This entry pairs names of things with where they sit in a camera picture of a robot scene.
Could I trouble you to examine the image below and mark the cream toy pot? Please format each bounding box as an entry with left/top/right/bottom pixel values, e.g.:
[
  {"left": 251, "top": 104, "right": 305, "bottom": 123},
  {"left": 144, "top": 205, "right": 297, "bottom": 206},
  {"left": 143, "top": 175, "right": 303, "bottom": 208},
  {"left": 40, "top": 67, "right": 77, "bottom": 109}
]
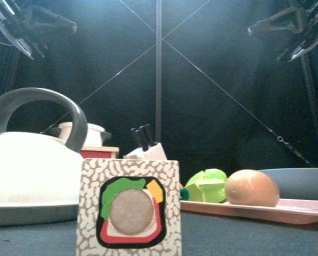
[{"left": 57, "top": 121, "right": 114, "bottom": 148}]

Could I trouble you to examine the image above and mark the blue bowl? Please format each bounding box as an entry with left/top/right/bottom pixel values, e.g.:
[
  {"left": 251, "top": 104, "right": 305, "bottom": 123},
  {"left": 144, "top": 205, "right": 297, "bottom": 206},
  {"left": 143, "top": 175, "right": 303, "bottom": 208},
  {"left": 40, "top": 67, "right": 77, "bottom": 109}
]
[{"left": 259, "top": 167, "right": 318, "bottom": 202}]

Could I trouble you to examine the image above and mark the tan round toy food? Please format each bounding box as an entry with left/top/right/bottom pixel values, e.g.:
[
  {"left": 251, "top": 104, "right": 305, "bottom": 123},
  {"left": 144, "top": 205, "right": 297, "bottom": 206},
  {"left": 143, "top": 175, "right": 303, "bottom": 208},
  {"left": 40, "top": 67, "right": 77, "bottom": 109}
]
[{"left": 224, "top": 169, "right": 280, "bottom": 208}]

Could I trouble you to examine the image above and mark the white patterned sandwich box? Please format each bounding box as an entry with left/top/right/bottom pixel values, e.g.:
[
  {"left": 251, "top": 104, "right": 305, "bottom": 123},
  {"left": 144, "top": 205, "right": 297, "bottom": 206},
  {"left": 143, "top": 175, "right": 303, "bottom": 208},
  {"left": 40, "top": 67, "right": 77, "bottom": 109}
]
[{"left": 75, "top": 158, "right": 183, "bottom": 256}]

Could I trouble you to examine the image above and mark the white toy knife block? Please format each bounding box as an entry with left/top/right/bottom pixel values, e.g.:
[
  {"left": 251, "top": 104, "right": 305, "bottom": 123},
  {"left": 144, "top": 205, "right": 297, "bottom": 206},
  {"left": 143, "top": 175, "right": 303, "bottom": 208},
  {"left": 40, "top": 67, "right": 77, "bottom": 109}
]
[{"left": 123, "top": 142, "right": 168, "bottom": 161}]

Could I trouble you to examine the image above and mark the green toy vegetable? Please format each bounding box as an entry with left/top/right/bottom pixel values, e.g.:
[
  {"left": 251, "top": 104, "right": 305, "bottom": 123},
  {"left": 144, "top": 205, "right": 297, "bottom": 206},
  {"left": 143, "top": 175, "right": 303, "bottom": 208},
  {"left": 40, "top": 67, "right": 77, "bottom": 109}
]
[{"left": 184, "top": 168, "right": 230, "bottom": 204}]

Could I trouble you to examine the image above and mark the pink plastic tray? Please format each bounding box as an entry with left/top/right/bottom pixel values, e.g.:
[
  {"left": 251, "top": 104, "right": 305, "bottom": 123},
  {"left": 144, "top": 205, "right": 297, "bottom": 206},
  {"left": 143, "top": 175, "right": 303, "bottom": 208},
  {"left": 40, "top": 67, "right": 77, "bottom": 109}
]
[{"left": 179, "top": 198, "right": 318, "bottom": 225}]

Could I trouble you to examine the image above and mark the thin diagonal wire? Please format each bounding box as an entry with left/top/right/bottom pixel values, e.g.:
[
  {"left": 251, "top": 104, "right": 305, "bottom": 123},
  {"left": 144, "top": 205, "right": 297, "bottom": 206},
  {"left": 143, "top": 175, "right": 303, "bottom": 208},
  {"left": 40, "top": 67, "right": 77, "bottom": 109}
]
[
  {"left": 118, "top": 0, "right": 313, "bottom": 167},
  {"left": 40, "top": 0, "right": 211, "bottom": 135}
]

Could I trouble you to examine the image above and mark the black vertical frame pole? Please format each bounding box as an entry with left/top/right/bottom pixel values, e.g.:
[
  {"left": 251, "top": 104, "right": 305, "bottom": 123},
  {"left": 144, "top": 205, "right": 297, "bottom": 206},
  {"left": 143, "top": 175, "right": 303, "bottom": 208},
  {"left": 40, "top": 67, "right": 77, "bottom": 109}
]
[{"left": 155, "top": 0, "right": 163, "bottom": 134}]

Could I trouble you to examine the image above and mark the black handled toy knife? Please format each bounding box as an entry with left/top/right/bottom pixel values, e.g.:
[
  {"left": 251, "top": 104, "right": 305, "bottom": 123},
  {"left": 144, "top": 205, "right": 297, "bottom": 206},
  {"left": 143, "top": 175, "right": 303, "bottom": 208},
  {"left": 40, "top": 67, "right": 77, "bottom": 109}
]
[
  {"left": 139, "top": 123, "right": 156, "bottom": 149},
  {"left": 130, "top": 127, "right": 146, "bottom": 152}
]

